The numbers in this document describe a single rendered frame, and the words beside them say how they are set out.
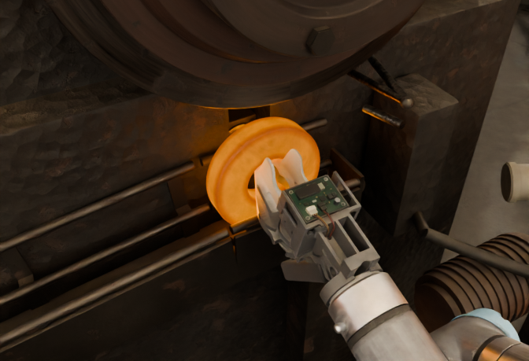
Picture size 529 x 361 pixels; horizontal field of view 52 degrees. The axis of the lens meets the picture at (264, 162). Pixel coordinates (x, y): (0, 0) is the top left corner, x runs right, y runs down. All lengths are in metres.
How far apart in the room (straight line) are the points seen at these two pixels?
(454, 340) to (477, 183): 1.30
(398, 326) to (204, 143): 0.33
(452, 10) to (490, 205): 1.10
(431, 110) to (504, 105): 1.64
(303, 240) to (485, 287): 0.41
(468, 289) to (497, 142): 1.31
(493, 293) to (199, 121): 0.52
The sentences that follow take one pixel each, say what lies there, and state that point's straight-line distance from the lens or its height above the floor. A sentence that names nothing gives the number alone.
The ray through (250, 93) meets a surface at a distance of 0.57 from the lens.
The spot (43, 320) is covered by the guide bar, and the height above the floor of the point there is 0.69.
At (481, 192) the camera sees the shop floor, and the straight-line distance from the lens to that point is 1.93.
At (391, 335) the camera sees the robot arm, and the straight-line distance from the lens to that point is 0.55.
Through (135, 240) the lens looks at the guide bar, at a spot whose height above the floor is 0.69.
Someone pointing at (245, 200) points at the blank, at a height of 0.73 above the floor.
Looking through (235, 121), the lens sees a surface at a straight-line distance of 0.75.
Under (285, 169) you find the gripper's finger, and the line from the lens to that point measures 0.68.
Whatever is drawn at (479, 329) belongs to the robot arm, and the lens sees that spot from 0.70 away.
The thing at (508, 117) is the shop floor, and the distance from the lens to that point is 2.33.
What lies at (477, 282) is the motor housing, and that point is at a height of 0.53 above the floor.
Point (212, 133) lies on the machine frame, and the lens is 0.70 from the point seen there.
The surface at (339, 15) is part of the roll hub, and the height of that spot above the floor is 1.01.
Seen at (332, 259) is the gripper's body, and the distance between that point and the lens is 0.58.
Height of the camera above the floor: 1.20
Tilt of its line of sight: 39 degrees down
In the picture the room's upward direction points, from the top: straight up
